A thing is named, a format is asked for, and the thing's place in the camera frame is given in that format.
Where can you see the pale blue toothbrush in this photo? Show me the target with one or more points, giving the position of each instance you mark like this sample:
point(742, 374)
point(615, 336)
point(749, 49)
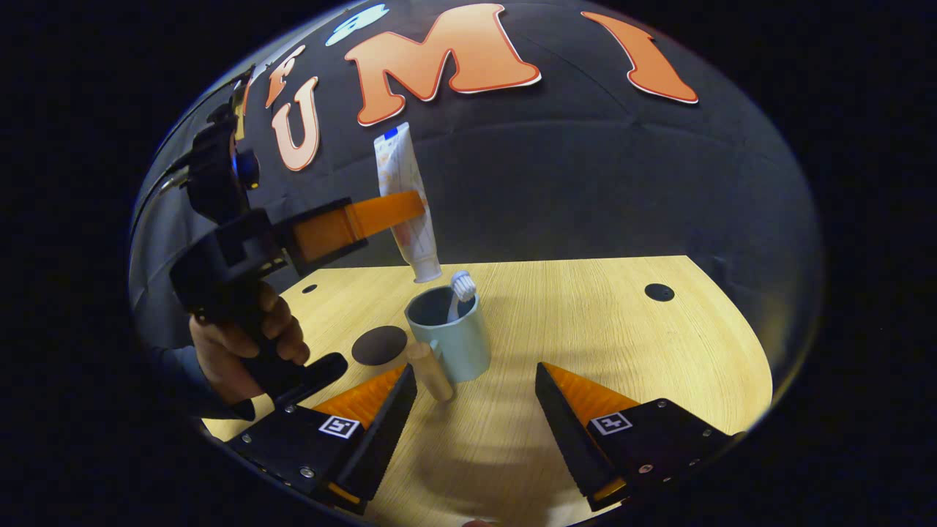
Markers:
point(463, 285)

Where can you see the white toothpaste tube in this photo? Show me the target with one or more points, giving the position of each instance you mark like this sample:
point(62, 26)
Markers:
point(410, 212)

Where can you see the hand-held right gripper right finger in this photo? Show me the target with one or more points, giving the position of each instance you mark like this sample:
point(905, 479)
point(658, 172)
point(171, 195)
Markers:
point(564, 432)

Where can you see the dark brown round coaster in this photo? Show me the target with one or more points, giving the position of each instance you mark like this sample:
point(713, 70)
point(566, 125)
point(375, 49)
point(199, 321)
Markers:
point(379, 345)

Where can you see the wooden desktop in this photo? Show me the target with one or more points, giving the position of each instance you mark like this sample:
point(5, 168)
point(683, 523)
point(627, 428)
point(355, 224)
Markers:
point(622, 351)

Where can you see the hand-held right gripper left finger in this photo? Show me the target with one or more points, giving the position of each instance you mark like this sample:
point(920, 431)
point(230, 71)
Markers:
point(381, 439)

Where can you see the light blue cup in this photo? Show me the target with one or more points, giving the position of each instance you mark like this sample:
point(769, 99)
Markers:
point(468, 351)

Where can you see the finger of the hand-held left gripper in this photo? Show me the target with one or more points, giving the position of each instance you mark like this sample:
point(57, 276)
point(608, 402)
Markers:
point(344, 227)

